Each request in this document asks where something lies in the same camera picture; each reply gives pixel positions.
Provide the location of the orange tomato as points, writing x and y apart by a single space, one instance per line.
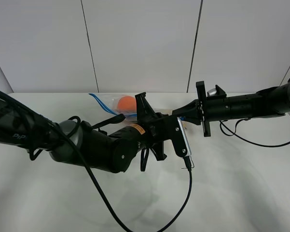
127 104

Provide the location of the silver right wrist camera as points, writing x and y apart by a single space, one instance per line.
216 93

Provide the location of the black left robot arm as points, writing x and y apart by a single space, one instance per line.
76 142

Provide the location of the clear zip bag blue seal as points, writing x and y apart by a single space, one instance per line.
160 102

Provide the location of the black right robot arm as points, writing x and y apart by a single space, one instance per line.
266 103

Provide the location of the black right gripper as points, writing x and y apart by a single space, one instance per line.
203 110

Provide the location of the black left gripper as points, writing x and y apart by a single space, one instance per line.
159 128

